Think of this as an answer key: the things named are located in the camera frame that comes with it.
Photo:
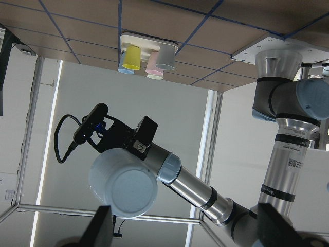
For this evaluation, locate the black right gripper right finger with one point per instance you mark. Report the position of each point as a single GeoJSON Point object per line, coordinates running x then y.
{"type": "Point", "coordinates": [274, 230]}

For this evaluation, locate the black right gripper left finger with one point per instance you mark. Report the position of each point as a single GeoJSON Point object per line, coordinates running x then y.
{"type": "Point", "coordinates": [98, 233]}

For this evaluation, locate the light blue cup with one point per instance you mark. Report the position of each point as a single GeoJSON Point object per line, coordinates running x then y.
{"type": "Point", "coordinates": [122, 181]}

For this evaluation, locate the pale green cup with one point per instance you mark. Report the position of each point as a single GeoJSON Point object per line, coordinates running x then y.
{"type": "Point", "coordinates": [156, 77]}

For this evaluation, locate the yellow cup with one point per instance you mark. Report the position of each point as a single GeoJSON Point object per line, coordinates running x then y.
{"type": "Point", "coordinates": [132, 58]}

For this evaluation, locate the pink cup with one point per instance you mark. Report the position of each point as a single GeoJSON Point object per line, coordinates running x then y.
{"type": "Point", "coordinates": [151, 65]}

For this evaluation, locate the grey cup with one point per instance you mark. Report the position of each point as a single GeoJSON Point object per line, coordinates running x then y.
{"type": "Point", "coordinates": [165, 59]}

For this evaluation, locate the cream plastic tray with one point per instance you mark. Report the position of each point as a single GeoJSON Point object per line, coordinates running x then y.
{"type": "Point", "coordinates": [146, 44]}

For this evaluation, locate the black wrist camera on gripper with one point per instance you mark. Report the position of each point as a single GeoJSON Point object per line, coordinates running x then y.
{"type": "Point", "coordinates": [88, 126]}

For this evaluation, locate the blue cup with handle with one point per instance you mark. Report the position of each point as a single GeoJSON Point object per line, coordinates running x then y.
{"type": "Point", "coordinates": [121, 68]}

